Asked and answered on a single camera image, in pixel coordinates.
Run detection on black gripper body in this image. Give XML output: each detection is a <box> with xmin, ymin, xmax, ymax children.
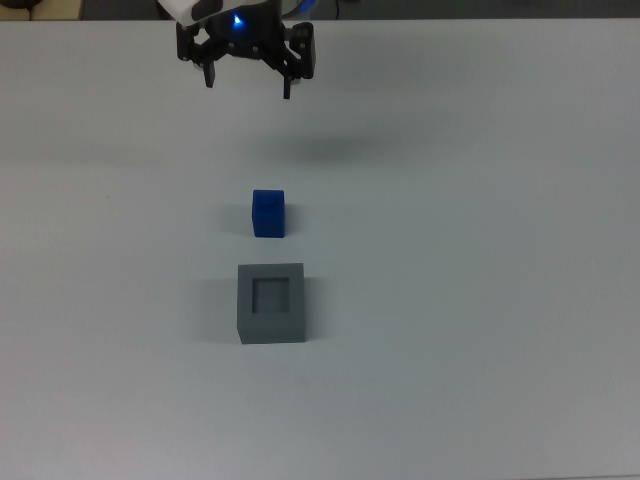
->
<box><xmin>202</xmin><ymin>0</ymin><xmax>287</xmax><ymax>60</ymax></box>

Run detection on blue block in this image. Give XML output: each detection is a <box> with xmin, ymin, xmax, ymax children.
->
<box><xmin>250</xmin><ymin>188</ymin><xmax>287</xmax><ymax>239</ymax></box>

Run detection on grey hollow cuboid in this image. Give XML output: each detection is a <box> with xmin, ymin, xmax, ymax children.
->
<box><xmin>235</xmin><ymin>262</ymin><xmax>307</xmax><ymax>346</ymax></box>

